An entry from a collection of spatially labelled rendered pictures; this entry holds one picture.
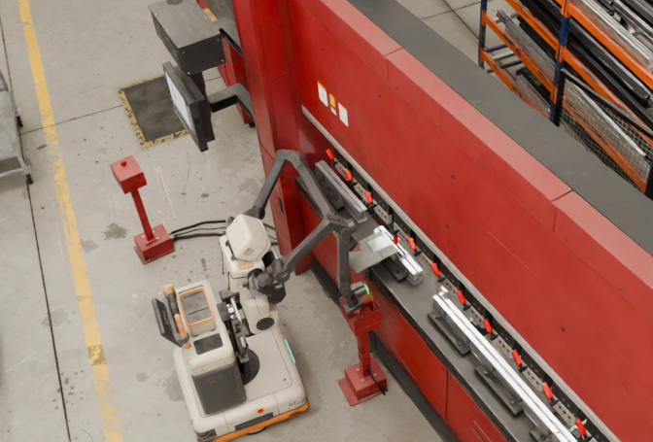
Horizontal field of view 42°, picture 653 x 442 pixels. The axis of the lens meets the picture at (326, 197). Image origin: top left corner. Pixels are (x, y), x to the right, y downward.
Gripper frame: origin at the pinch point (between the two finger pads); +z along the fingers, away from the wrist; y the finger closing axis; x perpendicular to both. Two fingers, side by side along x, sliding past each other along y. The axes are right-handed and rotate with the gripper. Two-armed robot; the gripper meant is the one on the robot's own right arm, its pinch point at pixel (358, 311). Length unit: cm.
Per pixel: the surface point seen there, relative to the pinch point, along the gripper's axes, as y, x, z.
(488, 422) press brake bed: 27, -85, 12
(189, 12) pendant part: 4, 144, -118
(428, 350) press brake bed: 21.1, -35.1, 11.2
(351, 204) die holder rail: 28, 59, -10
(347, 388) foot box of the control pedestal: -28, 8, 74
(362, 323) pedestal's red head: -0.7, -4.7, 4.6
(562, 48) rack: 204, 115, 26
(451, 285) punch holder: 44, -38, -35
